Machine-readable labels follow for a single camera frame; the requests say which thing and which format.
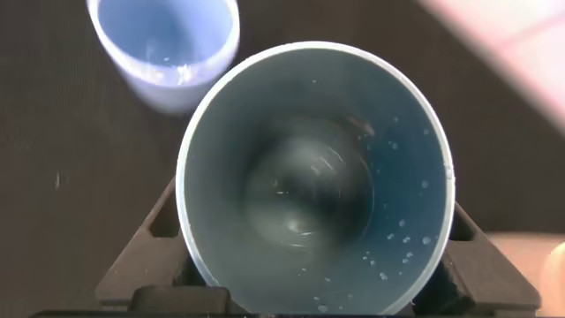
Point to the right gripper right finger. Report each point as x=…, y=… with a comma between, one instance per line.
x=481, y=282

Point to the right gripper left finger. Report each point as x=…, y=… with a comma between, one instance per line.
x=145, y=265

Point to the teal plastic cup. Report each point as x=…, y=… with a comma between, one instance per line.
x=309, y=185

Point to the beige plastic cup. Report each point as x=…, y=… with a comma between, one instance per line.
x=554, y=282

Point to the black table cloth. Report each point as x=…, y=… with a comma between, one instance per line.
x=66, y=176

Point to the light blue plastic cup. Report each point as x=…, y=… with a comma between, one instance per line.
x=167, y=88

